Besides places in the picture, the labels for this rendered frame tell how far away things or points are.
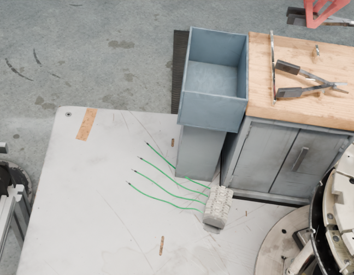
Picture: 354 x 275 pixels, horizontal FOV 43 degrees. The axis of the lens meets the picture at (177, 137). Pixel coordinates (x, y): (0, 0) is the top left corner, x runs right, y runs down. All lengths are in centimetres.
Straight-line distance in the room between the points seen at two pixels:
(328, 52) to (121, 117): 48
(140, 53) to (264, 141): 165
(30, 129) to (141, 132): 110
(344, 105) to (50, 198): 58
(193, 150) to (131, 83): 138
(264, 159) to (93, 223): 35
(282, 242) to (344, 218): 31
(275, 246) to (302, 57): 36
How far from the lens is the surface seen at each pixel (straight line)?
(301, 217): 95
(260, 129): 78
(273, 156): 85
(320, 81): 77
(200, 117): 76
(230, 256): 89
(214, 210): 89
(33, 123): 209
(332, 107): 77
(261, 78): 78
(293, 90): 73
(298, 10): 78
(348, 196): 63
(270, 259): 89
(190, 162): 91
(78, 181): 95
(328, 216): 66
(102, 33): 250
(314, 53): 84
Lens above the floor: 158
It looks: 51 degrees down
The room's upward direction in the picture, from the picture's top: 10 degrees clockwise
